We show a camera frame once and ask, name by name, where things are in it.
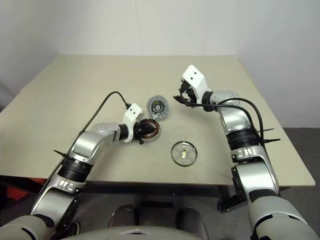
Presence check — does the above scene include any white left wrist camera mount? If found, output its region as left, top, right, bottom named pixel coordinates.
left=124, top=102, right=144, bottom=143

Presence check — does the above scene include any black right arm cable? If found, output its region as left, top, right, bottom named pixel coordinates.
left=184, top=97, right=263, bottom=147

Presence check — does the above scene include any dark rounded shape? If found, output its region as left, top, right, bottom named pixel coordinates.
left=107, top=204, right=140, bottom=227

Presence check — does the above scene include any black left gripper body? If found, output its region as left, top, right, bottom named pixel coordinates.
left=133, top=119, right=148, bottom=141

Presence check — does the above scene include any black table frame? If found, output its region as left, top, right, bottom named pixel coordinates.
left=74, top=181, right=248, bottom=214

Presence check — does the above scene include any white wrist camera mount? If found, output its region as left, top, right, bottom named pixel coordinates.
left=124, top=102, right=144, bottom=143
left=181, top=64, right=208, bottom=105

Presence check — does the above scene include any black spoked motor cover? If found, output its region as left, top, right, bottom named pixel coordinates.
left=171, top=141, right=199, bottom=167

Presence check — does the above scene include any grey robot torso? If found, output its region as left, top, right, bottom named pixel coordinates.
left=58, top=219, right=210, bottom=240

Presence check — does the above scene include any motor stator with copper windings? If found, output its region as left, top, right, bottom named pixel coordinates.
left=139, top=119, right=162, bottom=144

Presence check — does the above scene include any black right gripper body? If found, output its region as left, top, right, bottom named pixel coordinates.
left=183, top=83, right=200, bottom=106

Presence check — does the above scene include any red cloth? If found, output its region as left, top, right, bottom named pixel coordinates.
left=4, top=184, right=43, bottom=201

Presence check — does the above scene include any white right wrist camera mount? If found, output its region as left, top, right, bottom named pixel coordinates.
left=181, top=64, right=208, bottom=105

